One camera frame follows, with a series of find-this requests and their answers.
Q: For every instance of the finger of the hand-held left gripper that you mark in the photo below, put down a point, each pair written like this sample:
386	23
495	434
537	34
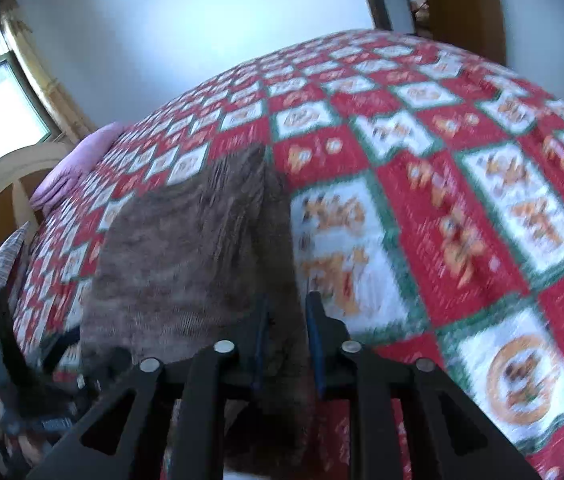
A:
102	365

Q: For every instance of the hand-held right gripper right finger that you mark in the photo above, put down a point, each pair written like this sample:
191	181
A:
318	360

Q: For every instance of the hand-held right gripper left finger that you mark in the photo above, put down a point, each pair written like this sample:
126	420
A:
261	350

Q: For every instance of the brown knit garment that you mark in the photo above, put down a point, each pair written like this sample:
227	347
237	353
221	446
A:
187	260

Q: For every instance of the striped pillow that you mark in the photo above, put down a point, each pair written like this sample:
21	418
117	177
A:
2	270

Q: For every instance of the red checkered printed blanket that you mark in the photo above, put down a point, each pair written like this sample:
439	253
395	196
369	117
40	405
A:
461	260

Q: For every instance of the pink folded blanket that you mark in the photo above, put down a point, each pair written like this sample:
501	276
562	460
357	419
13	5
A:
72	170

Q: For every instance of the window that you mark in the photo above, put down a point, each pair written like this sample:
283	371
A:
2	105

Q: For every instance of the beige curtain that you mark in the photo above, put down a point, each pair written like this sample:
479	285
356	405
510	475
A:
57	95

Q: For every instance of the brown wooden door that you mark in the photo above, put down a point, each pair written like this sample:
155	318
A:
461	10

